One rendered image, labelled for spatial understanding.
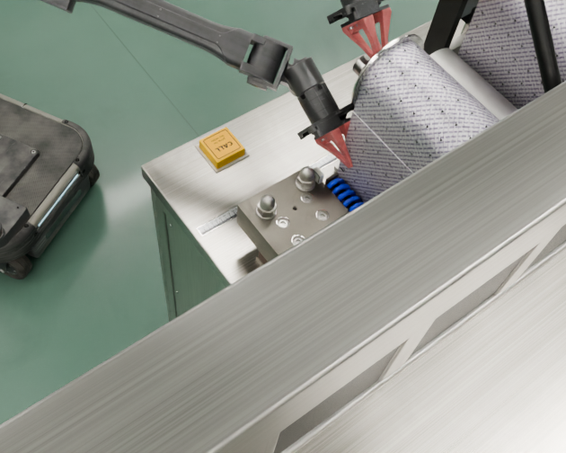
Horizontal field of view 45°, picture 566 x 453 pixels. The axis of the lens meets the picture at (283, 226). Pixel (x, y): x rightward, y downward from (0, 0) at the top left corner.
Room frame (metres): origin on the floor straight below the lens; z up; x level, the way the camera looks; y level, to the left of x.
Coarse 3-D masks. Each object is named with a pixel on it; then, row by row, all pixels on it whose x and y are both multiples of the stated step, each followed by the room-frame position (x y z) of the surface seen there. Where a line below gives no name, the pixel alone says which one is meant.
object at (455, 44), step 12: (444, 0) 1.08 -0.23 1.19; (456, 0) 1.06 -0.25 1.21; (468, 0) 1.08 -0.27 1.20; (444, 12) 1.08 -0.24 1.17; (456, 12) 1.06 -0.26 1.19; (468, 12) 1.09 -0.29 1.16; (432, 24) 1.09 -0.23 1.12; (444, 24) 1.07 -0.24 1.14; (456, 24) 1.06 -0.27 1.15; (468, 24) 1.15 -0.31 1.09; (432, 36) 1.08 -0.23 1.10; (444, 36) 1.06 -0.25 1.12; (432, 48) 1.07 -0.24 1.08; (444, 48) 1.06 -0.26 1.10; (456, 48) 1.10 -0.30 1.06
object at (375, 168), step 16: (352, 112) 0.76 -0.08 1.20; (352, 128) 0.75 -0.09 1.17; (368, 128) 0.73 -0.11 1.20; (352, 144) 0.75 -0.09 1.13; (368, 144) 0.72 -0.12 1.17; (384, 144) 0.70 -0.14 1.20; (352, 160) 0.74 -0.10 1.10; (368, 160) 0.72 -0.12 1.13; (384, 160) 0.70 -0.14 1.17; (400, 160) 0.68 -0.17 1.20; (352, 176) 0.73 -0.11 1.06; (368, 176) 0.71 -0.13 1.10; (384, 176) 0.69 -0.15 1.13; (400, 176) 0.67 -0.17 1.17; (368, 192) 0.70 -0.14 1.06
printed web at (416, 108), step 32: (480, 0) 0.93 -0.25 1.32; (512, 0) 0.89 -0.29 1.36; (544, 0) 0.87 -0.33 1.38; (480, 32) 0.91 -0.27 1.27; (512, 32) 0.87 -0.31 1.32; (384, 64) 0.77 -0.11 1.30; (416, 64) 0.77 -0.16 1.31; (480, 64) 0.90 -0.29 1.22; (512, 64) 0.86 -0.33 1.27; (384, 96) 0.73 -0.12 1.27; (416, 96) 0.72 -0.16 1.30; (448, 96) 0.72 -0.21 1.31; (512, 96) 0.84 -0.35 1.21; (384, 128) 0.71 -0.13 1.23; (416, 128) 0.68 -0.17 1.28; (448, 128) 0.67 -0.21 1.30; (480, 128) 0.67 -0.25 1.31; (416, 160) 0.66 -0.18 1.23
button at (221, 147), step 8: (224, 128) 0.90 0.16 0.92; (208, 136) 0.87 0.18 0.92; (216, 136) 0.88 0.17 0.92; (224, 136) 0.88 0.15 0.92; (232, 136) 0.88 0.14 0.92; (200, 144) 0.85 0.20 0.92; (208, 144) 0.85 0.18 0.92; (216, 144) 0.86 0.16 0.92; (224, 144) 0.86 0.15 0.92; (232, 144) 0.86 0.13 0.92; (240, 144) 0.87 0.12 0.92; (208, 152) 0.83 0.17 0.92; (216, 152) 0.84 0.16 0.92; (224, 152) 0.84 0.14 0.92; (232, 152) 0.84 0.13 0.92; (240, 152) 0.85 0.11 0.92; (216, 160) 0.82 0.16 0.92; (224, 160) 0.82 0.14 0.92; (232, 160) 0.84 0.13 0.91
